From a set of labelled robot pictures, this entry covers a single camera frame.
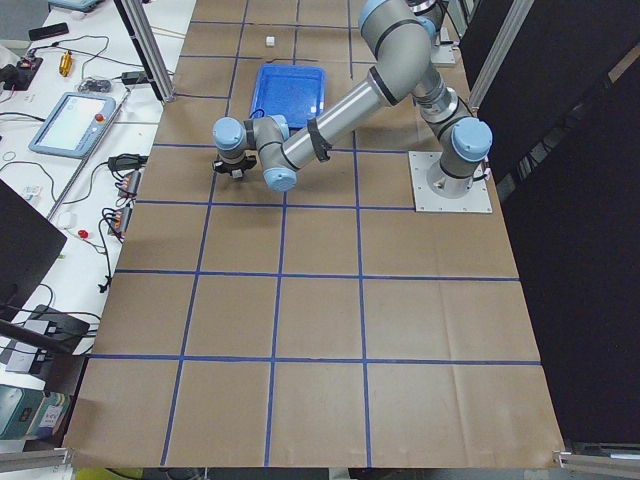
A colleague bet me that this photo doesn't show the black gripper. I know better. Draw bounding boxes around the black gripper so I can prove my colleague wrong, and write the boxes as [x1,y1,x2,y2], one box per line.
[212,155,257,176]

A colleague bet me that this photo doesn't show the aluminium frame post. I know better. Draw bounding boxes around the aluminium frame post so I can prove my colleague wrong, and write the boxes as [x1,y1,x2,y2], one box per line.
[114,0,175,103]

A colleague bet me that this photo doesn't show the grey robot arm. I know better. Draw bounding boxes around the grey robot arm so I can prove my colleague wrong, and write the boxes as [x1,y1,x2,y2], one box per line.
[212,0,493,199]
[407,0,458,46]

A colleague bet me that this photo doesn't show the blue teach pendant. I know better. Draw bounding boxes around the blue teach pendant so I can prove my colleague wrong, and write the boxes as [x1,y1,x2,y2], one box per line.
[28,92,117,159]

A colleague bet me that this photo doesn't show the blue plastic tray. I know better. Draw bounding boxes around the blue plastic tray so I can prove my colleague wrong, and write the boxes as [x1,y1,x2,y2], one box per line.
[249,64,326,129]

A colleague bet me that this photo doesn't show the black smartphone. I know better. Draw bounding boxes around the black smartphone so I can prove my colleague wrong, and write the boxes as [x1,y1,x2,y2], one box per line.
[28,22,69,41]

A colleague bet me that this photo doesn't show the black monitor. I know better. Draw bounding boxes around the black monitor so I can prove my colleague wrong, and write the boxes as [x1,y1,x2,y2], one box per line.
[0,181,66,321]

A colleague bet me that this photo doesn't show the yellow metal cylinder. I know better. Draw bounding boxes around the yellow metal cylinder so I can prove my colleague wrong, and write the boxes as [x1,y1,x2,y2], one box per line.
[58,50,73,78]

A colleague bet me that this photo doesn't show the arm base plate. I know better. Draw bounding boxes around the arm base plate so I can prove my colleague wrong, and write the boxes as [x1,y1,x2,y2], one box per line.
[431,45,456,67]
[408,151,493,214]

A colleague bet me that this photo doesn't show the black power adapter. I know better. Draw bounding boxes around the black power adapter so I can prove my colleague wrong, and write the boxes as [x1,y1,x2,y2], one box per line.
[121,71,148,85]

